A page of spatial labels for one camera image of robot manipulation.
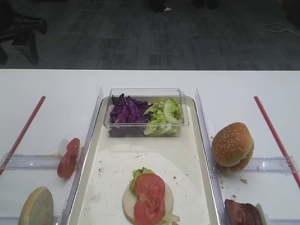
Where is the white cable on floor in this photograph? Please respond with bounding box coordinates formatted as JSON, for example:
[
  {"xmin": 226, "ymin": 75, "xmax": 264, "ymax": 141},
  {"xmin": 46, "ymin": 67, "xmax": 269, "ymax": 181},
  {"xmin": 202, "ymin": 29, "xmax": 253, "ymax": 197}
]
[{"xmin": 262, "ymin": 22, "xmax": 300, "ymax": 38}]

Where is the left red rail strip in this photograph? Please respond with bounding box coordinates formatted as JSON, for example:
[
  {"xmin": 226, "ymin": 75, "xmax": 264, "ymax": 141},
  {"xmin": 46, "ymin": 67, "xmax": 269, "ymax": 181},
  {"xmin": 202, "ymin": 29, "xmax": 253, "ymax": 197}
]
[{"xmin": 0, "ymin": 96, "xmax": 46, "ymax": 175}]

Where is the black chair base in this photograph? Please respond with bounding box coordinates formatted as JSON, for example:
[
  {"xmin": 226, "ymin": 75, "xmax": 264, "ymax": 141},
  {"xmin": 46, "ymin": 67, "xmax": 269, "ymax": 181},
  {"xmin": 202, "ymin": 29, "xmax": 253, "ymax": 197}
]
[{"xmin": 0, "ymin": 0, "xmax": 48, "ymax": 65}]

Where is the upright plain bun half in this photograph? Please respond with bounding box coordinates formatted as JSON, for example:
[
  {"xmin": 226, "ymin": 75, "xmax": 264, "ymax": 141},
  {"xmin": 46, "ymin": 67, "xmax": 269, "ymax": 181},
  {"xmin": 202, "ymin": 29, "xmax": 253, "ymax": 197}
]
[{"xmin": 18, "ymin": 187, "xmax": 54, "ymax": 225}]

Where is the tomato slice on bun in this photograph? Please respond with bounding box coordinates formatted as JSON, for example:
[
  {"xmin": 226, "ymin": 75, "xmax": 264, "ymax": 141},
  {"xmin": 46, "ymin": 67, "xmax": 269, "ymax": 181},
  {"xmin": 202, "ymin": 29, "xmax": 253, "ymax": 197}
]
[{"xmin": 134, "ymin": 173, "xmax": 165, "ymax": 225}]

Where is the right near clear divider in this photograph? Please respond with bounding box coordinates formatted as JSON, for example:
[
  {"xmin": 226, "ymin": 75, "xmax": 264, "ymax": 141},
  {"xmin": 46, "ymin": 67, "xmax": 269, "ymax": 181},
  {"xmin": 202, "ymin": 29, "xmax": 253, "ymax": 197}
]
[{"xmin": 269, "ymin": 218, "xmax": 300, "ymax": 225}]

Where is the sesame burger bun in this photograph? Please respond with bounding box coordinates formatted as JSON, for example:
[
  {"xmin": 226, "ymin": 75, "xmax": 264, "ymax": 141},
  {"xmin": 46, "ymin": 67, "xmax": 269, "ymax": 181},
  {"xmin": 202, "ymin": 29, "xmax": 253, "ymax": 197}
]
[{"xmin": 212, "ymin": 122, "xmax": 254, "ymax": 173}]

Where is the lettuce leaf on bun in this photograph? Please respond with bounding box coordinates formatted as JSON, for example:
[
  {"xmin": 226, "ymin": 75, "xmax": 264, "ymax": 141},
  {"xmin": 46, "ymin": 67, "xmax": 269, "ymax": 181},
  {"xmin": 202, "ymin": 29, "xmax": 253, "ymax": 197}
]
[{"xmin": 129, "ymin": 167, "xmax": 156, "ymax": 195}]

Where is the brown meat patty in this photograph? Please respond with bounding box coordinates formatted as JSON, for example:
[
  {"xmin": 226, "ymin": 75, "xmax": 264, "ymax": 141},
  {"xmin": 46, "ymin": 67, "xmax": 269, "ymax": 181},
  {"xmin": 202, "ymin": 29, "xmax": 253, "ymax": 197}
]
[{"xmin": 225, "ymin": 199, "xmax": 263, "ymax": 225}]

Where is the green lettuce pile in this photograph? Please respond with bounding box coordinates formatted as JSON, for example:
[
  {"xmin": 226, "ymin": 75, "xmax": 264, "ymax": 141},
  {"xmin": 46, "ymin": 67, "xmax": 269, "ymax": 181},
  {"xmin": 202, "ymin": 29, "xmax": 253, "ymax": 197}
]
[{"xmin": 143, "ymin": 98, "xmax": 182, "ymax": 136}]

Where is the clear divider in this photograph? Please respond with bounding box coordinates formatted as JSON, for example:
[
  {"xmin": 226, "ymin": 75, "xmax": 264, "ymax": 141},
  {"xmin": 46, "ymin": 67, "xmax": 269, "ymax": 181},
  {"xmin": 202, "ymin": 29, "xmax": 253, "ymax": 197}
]
[
  {"xmin": 269, "ymin": 218, "xmax": 300, "ymax": 225},
  {"xmin": 241, "ymin": 156, "xmax": 300, "ymax": 173},
  {"xmin": 0, "ymin": 153, "xmax": 62, "ymax": 170}
]

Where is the right far clear divider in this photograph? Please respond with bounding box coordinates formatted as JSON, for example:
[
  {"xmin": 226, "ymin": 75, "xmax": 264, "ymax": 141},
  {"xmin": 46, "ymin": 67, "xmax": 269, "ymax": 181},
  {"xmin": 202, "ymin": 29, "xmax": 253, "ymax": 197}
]
[{"xmin": 241, "ymin": 156, "xmax": 300, "ymax": 173}]

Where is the red rail strip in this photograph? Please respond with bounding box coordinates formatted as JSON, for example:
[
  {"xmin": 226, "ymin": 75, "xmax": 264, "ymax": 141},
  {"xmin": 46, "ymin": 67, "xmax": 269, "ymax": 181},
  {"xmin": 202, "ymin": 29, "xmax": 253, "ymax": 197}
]
[
  {"xmin": 254, "ymin": 96, "xmax": 300, "ymax": 186},
  {"xmin": 0, "ymin": 96, "xmax": 46, "ymax": 175}
]

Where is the right red rail strip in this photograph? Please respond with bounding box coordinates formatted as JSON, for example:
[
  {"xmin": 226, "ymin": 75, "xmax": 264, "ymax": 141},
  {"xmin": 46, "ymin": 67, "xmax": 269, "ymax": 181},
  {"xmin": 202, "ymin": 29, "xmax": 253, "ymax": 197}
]
[{"xmin": 254, "ymin": 96, "xmax": 300, "ymax": 186}]

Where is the clear plastic salad box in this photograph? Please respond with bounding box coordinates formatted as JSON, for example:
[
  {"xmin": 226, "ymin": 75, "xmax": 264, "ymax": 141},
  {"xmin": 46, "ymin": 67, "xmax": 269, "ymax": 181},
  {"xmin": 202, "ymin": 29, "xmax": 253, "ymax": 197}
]
[{"xmin": 103, "ymin": 88, "xmax": 189, "ymax": 137}]

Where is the white metal tray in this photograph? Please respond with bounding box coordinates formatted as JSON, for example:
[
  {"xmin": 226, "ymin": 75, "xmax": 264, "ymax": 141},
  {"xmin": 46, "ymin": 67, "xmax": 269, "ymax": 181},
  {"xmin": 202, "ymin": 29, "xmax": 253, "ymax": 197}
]
[{"xmin": 69, "ymin": 97, "xmax": 219, "ymax": 225}]

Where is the purple cabbage pile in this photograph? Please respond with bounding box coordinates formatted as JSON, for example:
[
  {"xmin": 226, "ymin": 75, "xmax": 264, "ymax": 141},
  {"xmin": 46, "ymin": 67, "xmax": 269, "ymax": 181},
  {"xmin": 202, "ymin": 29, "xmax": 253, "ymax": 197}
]
[{"xmin": 108, "ymin": 94, "xmax": 152, "ymax": 137}]

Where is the white pusher block far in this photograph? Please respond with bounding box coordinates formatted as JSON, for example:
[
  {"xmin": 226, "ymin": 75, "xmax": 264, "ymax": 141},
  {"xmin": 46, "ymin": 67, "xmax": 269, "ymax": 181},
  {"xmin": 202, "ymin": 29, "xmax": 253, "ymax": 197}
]
[{"xmin": 48, "ymin": 139, "xmax": 69, "ymax": 158}]

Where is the left far clear divider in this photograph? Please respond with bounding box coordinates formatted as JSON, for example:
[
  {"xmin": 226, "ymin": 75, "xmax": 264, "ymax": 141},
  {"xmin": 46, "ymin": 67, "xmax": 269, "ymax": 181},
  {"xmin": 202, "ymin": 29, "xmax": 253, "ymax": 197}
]
[{"xmin": 0, "ymin": 153, "xmax": 62, "ymax": 170}]

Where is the upright tomato slice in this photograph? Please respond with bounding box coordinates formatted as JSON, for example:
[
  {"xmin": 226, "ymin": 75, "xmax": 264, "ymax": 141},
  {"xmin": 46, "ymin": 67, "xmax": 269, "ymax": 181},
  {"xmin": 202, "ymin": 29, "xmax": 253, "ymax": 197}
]
[{"xmin": 57, "ymin": 138, "xmax": 80, "ymax": 179}]

